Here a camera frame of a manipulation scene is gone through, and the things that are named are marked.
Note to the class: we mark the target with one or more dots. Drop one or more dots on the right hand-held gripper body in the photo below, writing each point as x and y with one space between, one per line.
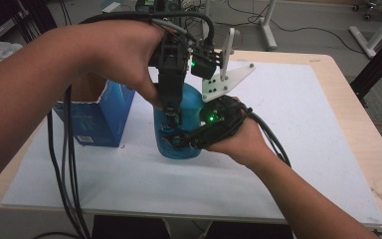
222 116

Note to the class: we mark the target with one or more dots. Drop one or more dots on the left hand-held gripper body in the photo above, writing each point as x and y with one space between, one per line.
172 56

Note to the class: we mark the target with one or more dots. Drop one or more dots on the blue plastic bottle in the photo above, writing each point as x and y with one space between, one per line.
190 109

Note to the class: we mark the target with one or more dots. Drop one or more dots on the blue cardboard box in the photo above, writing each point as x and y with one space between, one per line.
112 113

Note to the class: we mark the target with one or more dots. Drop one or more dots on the person's right hand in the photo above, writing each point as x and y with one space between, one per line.
242 142

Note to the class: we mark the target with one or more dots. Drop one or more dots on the person's left hand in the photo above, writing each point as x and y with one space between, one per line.
119 53

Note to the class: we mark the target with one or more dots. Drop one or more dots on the white mat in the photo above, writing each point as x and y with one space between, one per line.
278 149

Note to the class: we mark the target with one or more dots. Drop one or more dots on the white metal stand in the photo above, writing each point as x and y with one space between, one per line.
374 33
267 26

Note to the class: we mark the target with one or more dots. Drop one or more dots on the wheeled cart base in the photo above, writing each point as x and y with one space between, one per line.
371 6

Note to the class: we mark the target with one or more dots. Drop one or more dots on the black metal frame post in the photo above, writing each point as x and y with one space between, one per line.
378 66

